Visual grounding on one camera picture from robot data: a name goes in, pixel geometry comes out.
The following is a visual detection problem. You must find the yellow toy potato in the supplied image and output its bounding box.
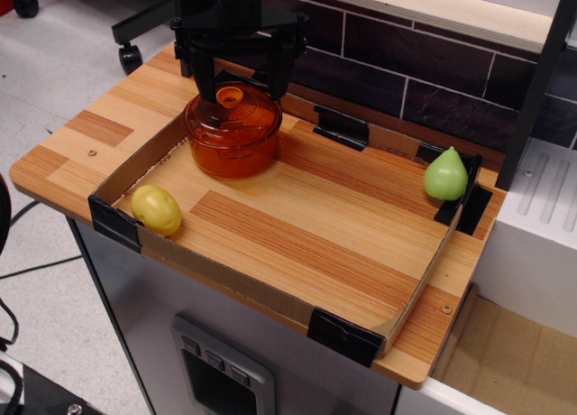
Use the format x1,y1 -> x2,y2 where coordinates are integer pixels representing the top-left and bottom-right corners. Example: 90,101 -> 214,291
131,185 -> 181,236

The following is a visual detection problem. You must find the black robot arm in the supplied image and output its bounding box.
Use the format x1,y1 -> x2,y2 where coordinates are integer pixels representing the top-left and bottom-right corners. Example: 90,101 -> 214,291
170,0 -> 308,103

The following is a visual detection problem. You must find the grey control panel with buttons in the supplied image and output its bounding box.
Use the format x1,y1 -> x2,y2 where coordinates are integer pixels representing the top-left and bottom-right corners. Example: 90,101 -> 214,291
171,315 -> 277,415

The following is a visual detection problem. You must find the black office chair base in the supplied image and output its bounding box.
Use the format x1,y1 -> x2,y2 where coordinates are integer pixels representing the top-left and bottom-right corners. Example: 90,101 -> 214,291
112,0 -> 174,75

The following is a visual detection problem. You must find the green toy pear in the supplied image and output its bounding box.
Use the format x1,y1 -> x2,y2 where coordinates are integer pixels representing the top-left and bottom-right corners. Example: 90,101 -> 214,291
424,146 -> 468,201

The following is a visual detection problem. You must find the black vertical post right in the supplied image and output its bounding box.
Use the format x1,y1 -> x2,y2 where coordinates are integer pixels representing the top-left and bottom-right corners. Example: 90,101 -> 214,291
495,0 -> 576,190

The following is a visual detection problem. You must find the black cable on floor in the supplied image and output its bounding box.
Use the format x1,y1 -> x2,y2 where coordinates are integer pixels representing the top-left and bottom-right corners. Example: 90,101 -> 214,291
0,198 -> 85,281

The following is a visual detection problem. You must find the black caster wheel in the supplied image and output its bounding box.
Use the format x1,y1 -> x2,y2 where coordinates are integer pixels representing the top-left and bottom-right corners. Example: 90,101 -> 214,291
13,0 -> 40,18

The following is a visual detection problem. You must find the cardboard fence with black tape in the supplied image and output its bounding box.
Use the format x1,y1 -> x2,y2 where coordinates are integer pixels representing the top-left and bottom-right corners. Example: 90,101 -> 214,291
87,68 -> 494,369

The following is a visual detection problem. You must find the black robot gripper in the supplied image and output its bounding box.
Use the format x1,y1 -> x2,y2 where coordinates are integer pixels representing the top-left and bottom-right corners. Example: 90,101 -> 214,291
170,8 -> 309,102

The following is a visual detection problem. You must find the orange transparent plastic pot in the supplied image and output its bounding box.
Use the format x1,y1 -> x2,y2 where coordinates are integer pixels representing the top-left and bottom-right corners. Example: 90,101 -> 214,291
184,118 -> 280,179

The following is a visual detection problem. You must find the orange transparent pot lid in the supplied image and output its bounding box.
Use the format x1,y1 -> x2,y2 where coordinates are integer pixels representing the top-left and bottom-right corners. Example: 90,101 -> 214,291
184,81 -> 282,147

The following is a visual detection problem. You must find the white toy sink unit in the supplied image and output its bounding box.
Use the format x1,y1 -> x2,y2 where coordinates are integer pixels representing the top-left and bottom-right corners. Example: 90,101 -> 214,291
474,139 -> 576,336

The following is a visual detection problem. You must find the black equipment with braided cable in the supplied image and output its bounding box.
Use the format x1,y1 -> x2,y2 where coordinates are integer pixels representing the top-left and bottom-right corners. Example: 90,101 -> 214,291
1,361 -> 103,415

